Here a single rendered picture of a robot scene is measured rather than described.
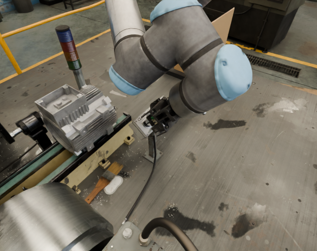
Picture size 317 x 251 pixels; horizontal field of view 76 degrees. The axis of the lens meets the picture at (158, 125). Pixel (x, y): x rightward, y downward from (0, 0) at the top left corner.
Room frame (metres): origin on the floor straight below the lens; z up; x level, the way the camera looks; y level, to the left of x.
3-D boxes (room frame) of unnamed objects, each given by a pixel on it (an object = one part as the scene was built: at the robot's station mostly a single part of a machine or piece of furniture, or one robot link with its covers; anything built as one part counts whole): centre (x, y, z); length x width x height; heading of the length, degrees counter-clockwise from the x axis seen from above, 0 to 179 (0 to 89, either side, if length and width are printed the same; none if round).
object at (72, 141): (0.54, 0.29, 1.02); 0.20 x 0.19 x 0.19; 143
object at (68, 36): (0.89, 0.41, 1.19); 0.06 x 0.06 x 0.04
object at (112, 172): (0.39, 0.22, 0.80); 0.21 x 0.05 x 0.01; 149
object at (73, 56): (0.89, 0.41, 1.10); 0.06 x 0.06 x 0.04
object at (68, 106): (0.51, 0.32, 1.11); 0.12 x 0.11 x 0.07; 143
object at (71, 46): (0.89, 0.41, 1.14); 0.06 x 0.06 x 0.04
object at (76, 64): (0.89, 0.41, 1.05); 0.06 x 0.06 x 0.04
